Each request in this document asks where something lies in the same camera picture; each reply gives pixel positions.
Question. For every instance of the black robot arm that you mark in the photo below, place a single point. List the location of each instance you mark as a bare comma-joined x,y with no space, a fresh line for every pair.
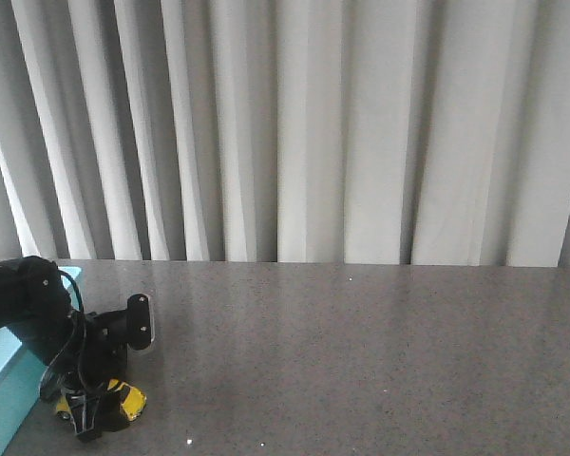
35,286

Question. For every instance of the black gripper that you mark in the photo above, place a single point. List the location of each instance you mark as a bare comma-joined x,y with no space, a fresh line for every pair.
83,351

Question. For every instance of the yellow toy beetle car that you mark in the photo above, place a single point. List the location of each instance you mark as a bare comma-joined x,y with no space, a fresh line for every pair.
122,402

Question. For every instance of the grey pleated curtain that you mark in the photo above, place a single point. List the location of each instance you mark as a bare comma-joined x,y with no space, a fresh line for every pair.
377,132

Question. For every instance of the light blue storage box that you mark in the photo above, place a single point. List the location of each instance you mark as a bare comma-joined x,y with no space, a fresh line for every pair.
20,374

